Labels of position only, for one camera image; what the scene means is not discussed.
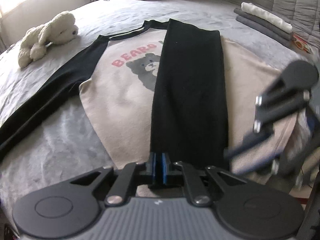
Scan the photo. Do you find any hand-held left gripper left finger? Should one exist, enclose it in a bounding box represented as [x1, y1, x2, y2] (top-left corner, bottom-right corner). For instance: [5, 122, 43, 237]
[69, 152, 157, 207]

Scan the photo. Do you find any grey sheeted bed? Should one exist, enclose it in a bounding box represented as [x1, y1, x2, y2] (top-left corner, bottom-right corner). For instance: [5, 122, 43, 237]
[0, 0, 320, 230]

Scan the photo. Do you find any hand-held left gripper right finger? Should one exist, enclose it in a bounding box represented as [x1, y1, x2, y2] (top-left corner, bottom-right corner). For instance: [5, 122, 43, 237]
[160, 152, 247, 207]

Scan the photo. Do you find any beige black-sleeved bear shirt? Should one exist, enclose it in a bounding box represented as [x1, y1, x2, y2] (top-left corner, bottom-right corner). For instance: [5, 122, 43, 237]
[0, 18, 310, 198]

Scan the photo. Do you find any small colourful box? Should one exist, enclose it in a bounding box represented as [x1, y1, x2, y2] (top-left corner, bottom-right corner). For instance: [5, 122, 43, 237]
[291, 33, 312, 55]

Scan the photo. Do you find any white plush dog toy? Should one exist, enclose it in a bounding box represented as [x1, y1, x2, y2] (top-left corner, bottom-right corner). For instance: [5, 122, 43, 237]
[18, 11, 79, 68]

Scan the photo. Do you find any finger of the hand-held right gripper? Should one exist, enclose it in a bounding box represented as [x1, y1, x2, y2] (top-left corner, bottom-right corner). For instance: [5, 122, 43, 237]
[223, 127, 284, 175]
[254, 76, 313, 133]

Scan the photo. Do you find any white folded cloth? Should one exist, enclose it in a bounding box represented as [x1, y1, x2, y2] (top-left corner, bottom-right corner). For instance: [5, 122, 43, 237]
[241, 2, 293, 33]

